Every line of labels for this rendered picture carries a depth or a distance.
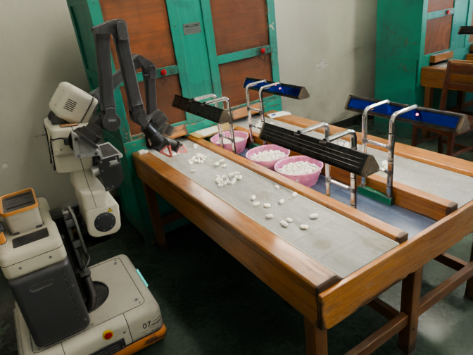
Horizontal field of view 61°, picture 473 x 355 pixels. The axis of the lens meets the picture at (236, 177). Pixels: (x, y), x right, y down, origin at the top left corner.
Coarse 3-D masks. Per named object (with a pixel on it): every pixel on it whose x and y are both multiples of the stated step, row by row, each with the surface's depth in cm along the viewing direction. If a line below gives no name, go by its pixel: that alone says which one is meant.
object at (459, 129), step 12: (348, 96) 210; (360, 96) 204; (348, 108) 209; (360, 108) 203; (384, 108) 192; (396, 108) 187; (420, 108) 177; (432, 108) 174; (408, 120) 181; (420, 120) 176; (432, 120) 172; (444, 120) 168; (456, 120) 164; (468, 120) 164; (456, 132) 164
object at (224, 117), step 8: (176, 96) 259; (176, 104) 257; (184, 104) 248; (192, 104) 240; (200, 104) 233; (192, 112) 238; (200, 112) 231; (208, 112) 224; (216, 112) 218; (224, 112) 213; (216, 120) 216; (224, 120) 214
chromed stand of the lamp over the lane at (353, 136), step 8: (304, 128) 167; (312, 128) 168; (328, 128) 174; (296, 136) 166; (328, 136) 175; (336, 136) 156; (344, 136) 159; (352, 136) 162; (352, 144) 164; (328, 168) 181; (328, 176) 183; (352, 176) 169; (328, 184) 185; (336, 184) 180; (352, 184) 171; (328, 192) 187; (352, 192) 173; (352, 200) 174
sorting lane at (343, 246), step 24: (192, 144) 281; (192, 168) 242; (216, 168) 237; (240, 168) 233; (216, 192) 209; (240, 192) 205; (264, 192) 202; (288, 192) 199; (264, 216) 181; (288, 216) 179; (336, 216) 174; (288, 240) 162; (312, 240) 160; (336, 240) 158; (360, 240) 156; (384, 240) 154; (336, 264) 145; (360, 264) 143
